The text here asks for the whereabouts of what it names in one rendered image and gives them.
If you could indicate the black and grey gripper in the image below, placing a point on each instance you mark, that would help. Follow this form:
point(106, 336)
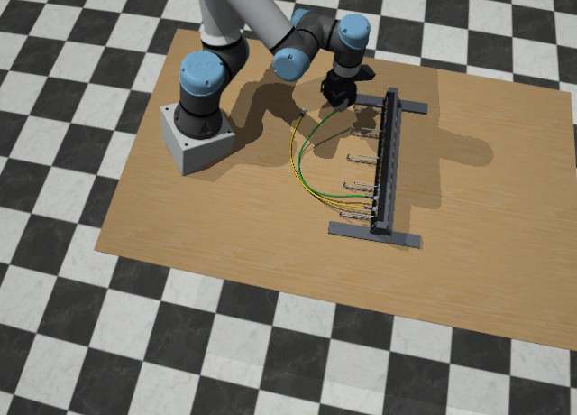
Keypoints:
point(334, 93)

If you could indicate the grey port rack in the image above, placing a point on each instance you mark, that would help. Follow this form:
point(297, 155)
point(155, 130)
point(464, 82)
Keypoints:
point(381, 204)

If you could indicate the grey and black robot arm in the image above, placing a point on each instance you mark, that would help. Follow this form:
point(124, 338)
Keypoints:
point(201, 74)

